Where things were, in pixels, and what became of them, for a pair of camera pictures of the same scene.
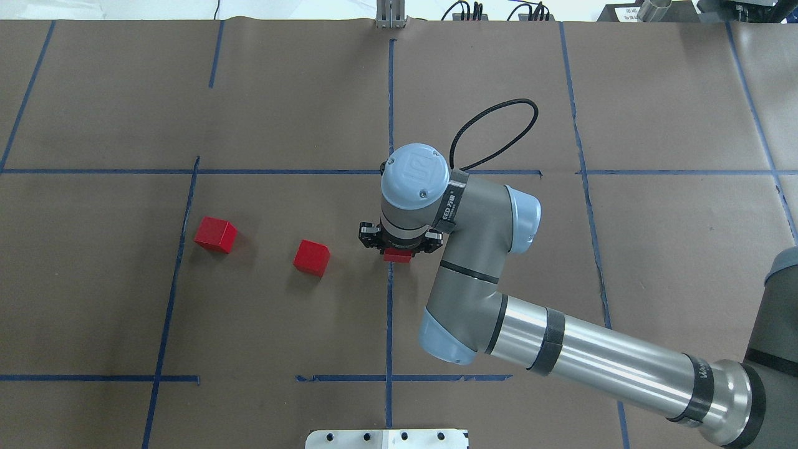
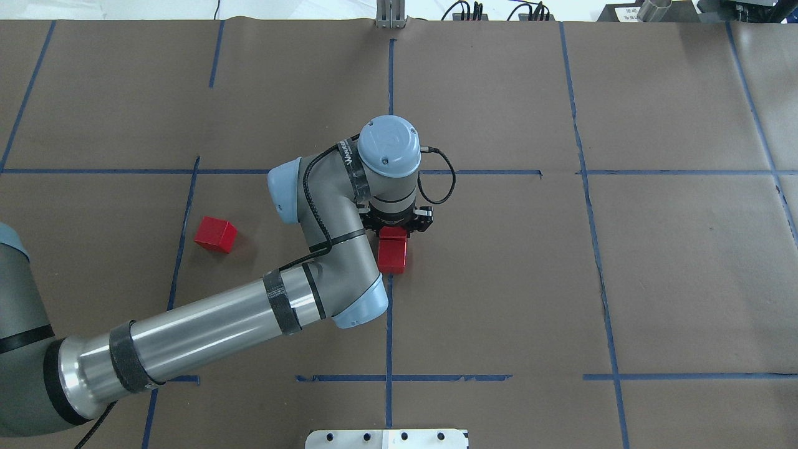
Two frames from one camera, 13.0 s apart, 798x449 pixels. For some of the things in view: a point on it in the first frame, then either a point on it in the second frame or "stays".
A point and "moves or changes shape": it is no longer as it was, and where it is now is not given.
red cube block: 217,234 stays
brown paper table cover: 181,204 stays
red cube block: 399,255 moves or changes shape
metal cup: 653,10 stays
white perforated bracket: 387,439 stays
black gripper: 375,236 → 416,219
